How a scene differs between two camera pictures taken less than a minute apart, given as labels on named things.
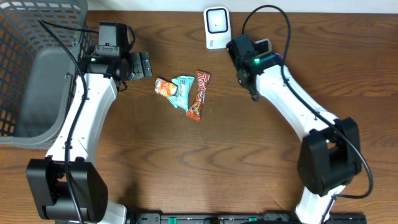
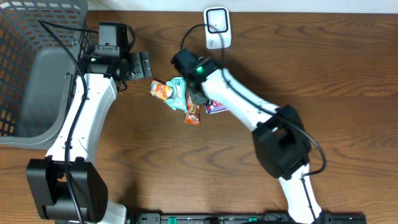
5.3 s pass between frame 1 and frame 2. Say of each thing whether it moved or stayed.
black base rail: stayed
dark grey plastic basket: stayed
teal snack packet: moved
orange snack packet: moved
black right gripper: moved
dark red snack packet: moved
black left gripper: stayed
